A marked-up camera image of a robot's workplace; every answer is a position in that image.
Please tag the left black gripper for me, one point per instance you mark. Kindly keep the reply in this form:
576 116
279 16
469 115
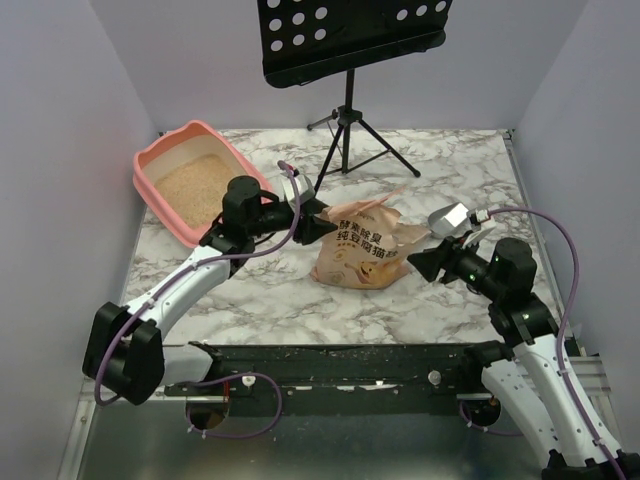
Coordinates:
301 226

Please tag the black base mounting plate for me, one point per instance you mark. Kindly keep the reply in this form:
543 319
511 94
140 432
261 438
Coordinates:
349 380

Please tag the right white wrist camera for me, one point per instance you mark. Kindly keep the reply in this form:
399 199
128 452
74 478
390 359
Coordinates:
481 225

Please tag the pink litter box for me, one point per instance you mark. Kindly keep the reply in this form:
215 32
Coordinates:
183 175

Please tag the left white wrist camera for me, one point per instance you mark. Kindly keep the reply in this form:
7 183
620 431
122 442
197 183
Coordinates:
297 189

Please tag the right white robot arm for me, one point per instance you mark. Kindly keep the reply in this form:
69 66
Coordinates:
529 371

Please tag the metal litter scoop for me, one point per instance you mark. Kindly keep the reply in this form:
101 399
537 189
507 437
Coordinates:
450 220

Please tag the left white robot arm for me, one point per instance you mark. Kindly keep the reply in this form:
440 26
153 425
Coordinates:
126 352

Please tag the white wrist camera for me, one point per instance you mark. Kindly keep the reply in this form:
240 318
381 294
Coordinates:
297 189
481 225

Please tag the black music stand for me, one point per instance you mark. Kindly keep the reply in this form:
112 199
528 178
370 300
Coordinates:
305 41

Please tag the aluminium frame rail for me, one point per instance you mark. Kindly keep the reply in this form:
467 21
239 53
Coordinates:
588 369

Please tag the orange cat litter bag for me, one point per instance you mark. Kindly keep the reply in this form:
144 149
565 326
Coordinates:
369 249

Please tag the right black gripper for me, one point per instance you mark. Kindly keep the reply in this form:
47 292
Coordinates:
442 261

